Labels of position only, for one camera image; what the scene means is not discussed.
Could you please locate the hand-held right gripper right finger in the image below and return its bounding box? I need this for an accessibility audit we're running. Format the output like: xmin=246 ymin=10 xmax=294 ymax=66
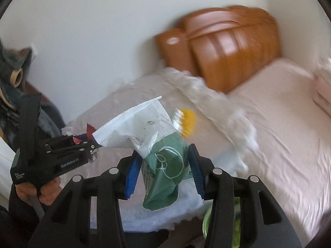
xmin=188 ymin=145 xmax=303 ymax=248

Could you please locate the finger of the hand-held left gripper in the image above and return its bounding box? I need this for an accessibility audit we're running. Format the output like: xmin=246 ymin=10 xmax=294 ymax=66
xmin=39 ymin=134 xmax=90 ymax=148
xmin=45 ymin=143 xmax=101 ymax=161

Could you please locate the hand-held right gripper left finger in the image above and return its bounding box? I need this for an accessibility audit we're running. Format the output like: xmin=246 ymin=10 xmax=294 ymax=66
xmin=28 ymin=151 xmax=143 ymax=248

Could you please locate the red and silver foil wrapper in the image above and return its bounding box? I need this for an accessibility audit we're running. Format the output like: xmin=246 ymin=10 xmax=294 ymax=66
xmin=73 ymin=123 xmax=101 ymax=163

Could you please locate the green and white snack wrapper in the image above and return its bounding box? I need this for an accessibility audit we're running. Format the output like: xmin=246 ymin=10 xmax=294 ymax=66
xmin=92 ymin=96 xmax=192 ymax=211

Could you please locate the person's left forearm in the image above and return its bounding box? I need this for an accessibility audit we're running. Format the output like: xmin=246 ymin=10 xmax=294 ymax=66
xmin=0 ymin=188 xmax=52 ymax=248

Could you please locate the person's left hand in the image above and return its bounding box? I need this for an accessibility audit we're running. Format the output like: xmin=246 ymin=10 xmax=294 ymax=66
xmin=16 ymin=177 xmax=62 ymax=206

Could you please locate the yellow ribbed wrapper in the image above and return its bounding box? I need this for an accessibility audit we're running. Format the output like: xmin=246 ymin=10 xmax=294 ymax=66
xmin=176 ymin=108 xmax=197 ymax=138

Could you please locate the white lace tablecloth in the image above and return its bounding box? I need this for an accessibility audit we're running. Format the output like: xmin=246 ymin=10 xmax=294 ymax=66
xmin=62 ymin=67 xmax=259 ymax=232

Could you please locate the grey hanging cloth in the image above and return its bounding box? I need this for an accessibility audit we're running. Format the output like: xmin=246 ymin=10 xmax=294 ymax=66
xmin=0 ymin=40 xmax=35 ymax=104

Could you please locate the pink bed mattress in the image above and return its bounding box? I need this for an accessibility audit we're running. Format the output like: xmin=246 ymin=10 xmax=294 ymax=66
xmin=228 ymin=58 xmax=331 ymax=244

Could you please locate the carved wooden headboard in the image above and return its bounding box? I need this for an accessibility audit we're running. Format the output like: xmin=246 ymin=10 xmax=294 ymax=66
xmin=155 ymin=5 xmax=283 ymax=94

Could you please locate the folded pink blanket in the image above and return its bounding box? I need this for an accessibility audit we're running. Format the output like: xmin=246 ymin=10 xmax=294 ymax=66
xmin=312 ymin=55 xmax=331 ymax=105

